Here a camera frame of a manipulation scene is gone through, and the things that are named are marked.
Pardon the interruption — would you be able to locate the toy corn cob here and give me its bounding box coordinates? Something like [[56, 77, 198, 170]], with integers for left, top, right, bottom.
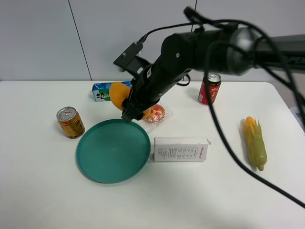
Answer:
[[242, 116, 267, 171]]

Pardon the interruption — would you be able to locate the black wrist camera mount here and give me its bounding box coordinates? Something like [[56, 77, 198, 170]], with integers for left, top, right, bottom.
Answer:
[[113, 42, 151, 77]]

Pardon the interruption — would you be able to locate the white cardboard box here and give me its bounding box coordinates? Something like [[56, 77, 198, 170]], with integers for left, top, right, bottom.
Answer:
[[153, 137, 211, 162]]

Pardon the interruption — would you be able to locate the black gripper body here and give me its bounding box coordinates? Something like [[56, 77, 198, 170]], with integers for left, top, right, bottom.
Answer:
[[130, 33, 199, 109]]

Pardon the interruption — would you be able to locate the wrapped pizza toy bun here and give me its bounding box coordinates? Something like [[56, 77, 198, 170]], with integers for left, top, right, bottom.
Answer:
[[141, 103, 173, 133]]

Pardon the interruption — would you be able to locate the yellow orange mango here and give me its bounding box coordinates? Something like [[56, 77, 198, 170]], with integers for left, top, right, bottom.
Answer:
[[109, 82, 146, 120]]

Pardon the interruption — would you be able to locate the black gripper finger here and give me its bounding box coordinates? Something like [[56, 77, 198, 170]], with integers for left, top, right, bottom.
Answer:
[[122, 94, 153, 122]]

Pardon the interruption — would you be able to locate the teal round plate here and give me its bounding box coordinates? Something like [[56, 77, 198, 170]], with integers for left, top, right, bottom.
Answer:
[[76, 119, 151, 184]]

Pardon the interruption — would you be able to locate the gold drink can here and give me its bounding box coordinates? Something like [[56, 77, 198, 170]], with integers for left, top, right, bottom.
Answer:
[[56, 106, 85, 139]]

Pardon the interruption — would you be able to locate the blue green toothpaste box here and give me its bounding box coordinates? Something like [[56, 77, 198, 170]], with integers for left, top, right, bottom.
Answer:
[[92, 81, 132, 103]]

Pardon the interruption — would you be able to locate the red drink can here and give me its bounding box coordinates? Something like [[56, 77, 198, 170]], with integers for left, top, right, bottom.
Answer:
[[198, 73, 222, 104]]

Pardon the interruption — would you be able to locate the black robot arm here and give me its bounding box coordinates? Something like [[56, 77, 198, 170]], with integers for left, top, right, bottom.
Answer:
[[114, 23, 305, 122]]

